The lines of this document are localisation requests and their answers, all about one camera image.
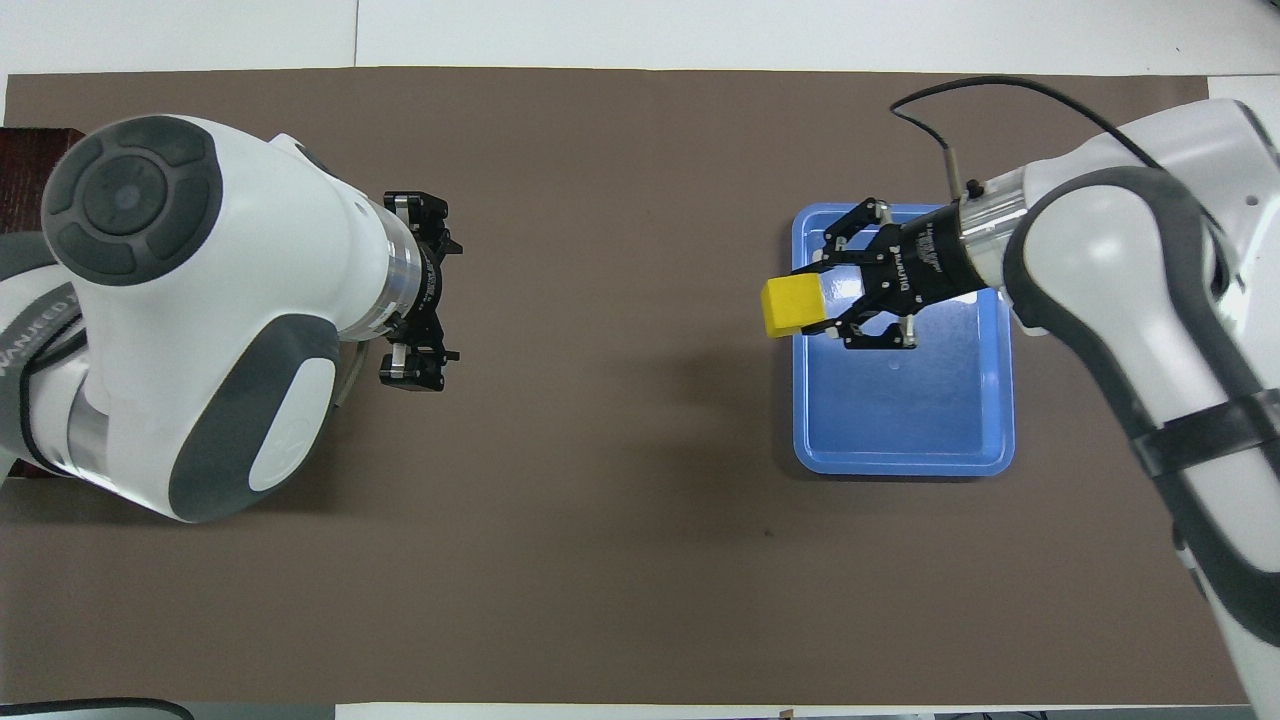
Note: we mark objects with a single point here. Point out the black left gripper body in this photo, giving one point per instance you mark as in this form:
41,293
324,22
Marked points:
432,290

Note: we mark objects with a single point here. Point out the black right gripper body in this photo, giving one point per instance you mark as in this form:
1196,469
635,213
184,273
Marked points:
930,260

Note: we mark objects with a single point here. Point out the yellow cube block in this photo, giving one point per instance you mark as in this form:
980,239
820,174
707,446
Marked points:
795,305

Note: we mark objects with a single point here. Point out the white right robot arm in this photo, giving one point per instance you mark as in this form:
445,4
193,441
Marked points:
1120,260

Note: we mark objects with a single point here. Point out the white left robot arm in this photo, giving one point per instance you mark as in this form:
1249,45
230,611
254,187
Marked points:
220,300

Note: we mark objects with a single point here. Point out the dark wooden drawer cabinet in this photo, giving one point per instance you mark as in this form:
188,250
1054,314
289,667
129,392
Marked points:
30,155

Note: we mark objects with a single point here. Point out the blue plastic tray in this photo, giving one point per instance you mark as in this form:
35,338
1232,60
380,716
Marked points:
900,420

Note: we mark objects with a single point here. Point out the brown table mat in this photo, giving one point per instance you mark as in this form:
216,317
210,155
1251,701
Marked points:
600,500

